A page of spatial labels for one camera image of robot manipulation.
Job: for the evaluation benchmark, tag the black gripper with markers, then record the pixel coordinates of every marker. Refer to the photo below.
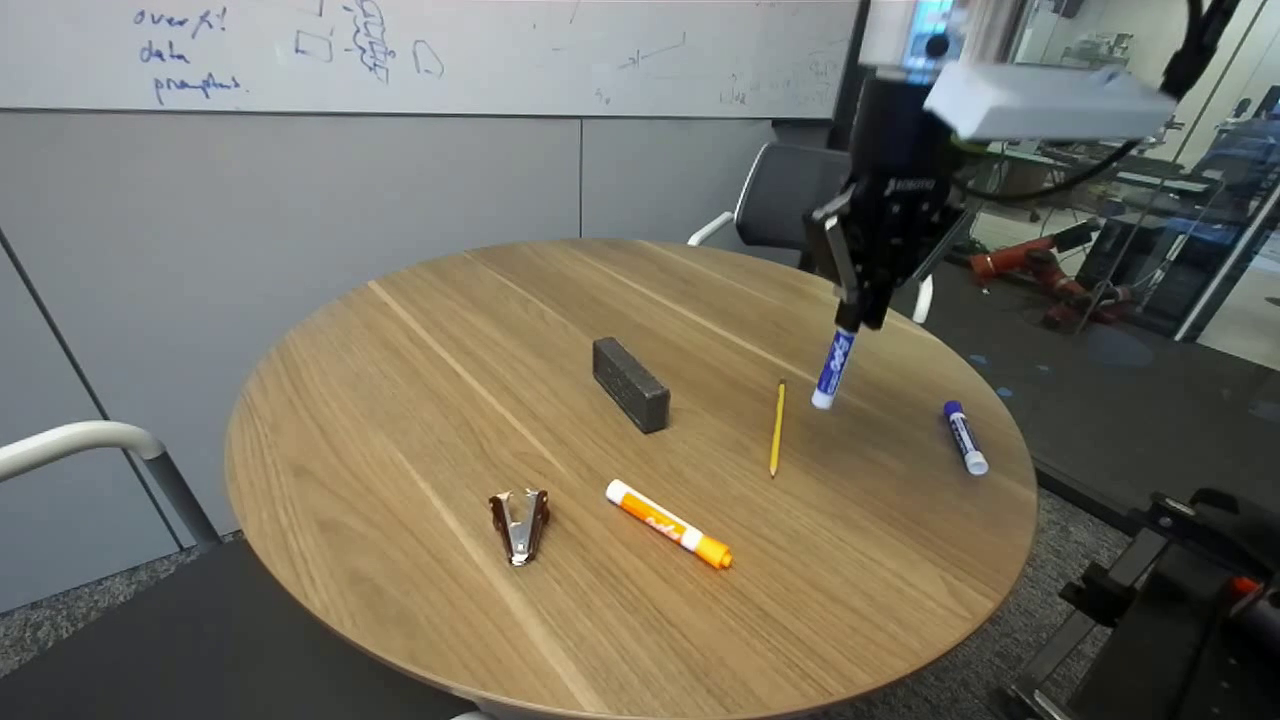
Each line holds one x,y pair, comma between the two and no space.
902,222

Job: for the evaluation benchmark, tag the blue white whiteboard marker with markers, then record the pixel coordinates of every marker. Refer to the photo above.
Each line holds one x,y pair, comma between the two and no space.
961,438
834,371

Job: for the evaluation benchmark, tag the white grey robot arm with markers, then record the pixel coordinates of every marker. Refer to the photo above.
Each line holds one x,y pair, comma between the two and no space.
1053,103

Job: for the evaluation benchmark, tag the orange white marker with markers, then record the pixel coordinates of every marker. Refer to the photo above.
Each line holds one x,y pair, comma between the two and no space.
662,521

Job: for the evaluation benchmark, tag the grey chair with metal arms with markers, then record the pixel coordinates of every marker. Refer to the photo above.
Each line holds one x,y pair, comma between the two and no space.
787,195

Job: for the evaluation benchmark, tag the orange tool in background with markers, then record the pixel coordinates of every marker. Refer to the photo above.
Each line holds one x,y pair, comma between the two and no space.
1035,267

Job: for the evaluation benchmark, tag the yellow orange pencil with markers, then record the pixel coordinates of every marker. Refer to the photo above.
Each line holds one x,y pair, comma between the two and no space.
776,435

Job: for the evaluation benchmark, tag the black rectangular block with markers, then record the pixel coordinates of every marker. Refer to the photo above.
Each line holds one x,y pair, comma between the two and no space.
629,386

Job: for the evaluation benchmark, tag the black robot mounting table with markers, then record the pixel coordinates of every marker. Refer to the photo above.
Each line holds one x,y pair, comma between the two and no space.
1144,402

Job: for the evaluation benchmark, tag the metal staple remover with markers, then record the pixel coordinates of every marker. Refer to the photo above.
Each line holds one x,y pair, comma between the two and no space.
519,534

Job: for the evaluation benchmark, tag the black equipment stand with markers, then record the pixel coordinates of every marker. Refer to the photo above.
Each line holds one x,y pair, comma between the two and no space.
1172,625

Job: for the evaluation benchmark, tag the black chair with grey armrest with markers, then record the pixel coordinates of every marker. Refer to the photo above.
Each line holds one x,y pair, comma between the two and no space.
203,643

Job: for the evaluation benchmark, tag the wall whiteboard with blue writing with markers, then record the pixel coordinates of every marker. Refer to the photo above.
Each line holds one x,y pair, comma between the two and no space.
464,54

